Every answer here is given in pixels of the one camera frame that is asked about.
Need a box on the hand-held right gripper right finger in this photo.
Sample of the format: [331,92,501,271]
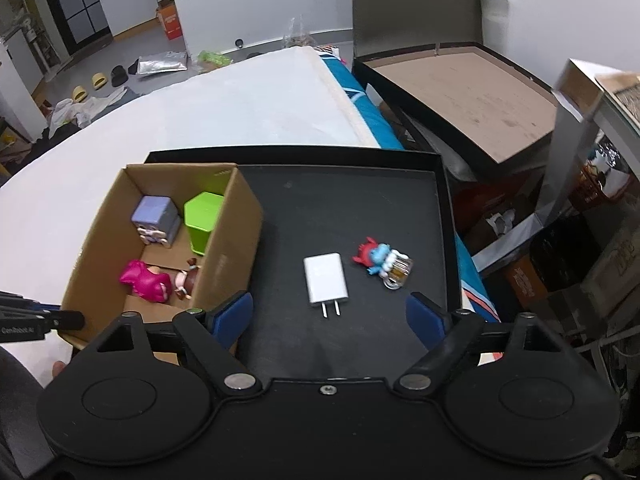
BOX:
[392,291,577,398]

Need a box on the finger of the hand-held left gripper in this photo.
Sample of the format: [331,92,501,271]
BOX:
[0,290,85,332]

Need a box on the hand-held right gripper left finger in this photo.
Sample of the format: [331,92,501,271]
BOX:
[87,290,263,398]

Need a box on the brown-haired doll figure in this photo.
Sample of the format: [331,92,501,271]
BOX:
[172,257,202,303]

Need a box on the brown cardboard box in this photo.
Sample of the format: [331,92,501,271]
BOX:
[60,162,264,357]

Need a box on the pink bear figure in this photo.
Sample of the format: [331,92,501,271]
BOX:
[119,259,175,304]

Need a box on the white charger plug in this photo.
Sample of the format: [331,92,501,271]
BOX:
[303,253,347,319]

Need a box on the green hexagonal box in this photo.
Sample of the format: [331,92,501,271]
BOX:
[183,191,226,256]

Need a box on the black tray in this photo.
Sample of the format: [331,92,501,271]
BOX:
[144,149,462,380]

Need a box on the red blue mug figure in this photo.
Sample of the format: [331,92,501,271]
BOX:
[352,236,415,291]

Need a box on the purple cube toy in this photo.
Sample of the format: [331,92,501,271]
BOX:
[131,196,182,248]

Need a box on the white mattress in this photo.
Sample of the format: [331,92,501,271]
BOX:
[0,46,383,386]

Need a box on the white cloth pile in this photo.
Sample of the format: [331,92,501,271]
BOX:
[47,89,128,128]

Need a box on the large black box brown board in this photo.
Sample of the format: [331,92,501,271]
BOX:
[352,42,561,178]

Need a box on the white low cabinet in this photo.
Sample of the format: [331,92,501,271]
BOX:
[0,35,46,141]

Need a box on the white shelf unit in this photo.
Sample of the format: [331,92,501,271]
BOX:
[537,58,640,231]

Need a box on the green snack bag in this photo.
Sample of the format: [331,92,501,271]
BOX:
[196,50,233,68]

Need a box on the silver foil bag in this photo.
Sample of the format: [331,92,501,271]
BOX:
[136,51,190,76]

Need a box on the clear plastic bag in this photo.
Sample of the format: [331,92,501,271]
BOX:
[282,16,315,48]

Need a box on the orange cardboard box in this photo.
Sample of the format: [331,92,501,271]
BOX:
[157,2,183,41]

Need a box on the dark grid cabinet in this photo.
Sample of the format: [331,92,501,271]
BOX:
[47,0,113,46]

